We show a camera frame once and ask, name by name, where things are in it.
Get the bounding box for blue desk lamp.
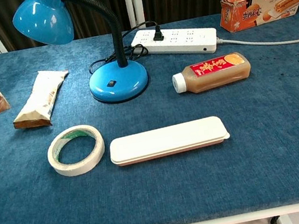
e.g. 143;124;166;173
8;0;153;119

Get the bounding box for white pencil case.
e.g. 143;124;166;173
106;113;233;169

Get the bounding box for blue velvet table cloth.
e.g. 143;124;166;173
0;0;299;224

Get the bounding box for white power strip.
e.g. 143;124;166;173
128;17;221;67

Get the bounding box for brown juice bottle red label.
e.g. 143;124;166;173
169;50;254;98

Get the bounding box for white masking tape roll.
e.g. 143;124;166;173
43;121;110;181

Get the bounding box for white wrapped snack bar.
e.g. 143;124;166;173
5;66;78;133

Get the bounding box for orange biscuit box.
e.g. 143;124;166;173
216;0;299;35

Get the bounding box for black power plug with cable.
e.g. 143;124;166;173
82;18;169;76

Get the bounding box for white power strip cable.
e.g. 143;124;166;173
215;22;299;57

